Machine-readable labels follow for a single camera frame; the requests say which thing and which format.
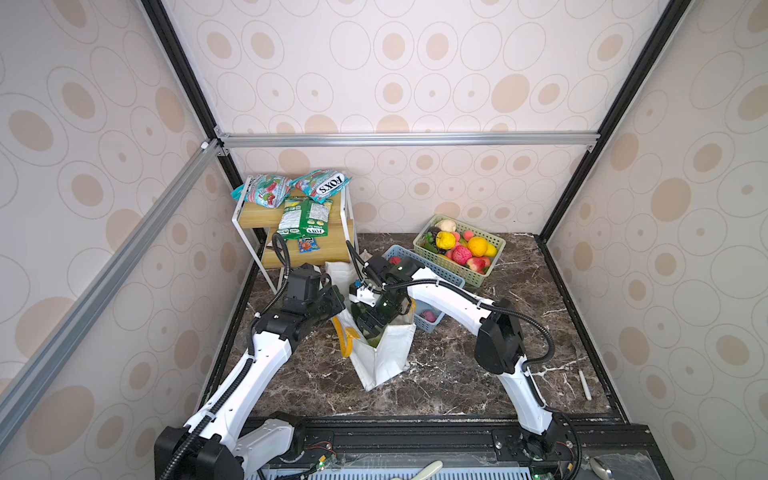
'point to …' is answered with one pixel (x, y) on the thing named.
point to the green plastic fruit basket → (487, 250)
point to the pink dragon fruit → (461, 254)
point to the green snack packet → (304, 218)
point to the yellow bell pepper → (445, 240)
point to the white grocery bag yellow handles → (383, 360)
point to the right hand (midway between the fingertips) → (371, 327)
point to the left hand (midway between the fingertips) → (352, 292)
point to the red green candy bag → (265, 190)
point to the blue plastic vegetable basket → (421, 305)
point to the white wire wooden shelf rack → (268, 251)
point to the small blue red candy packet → (308, 245)
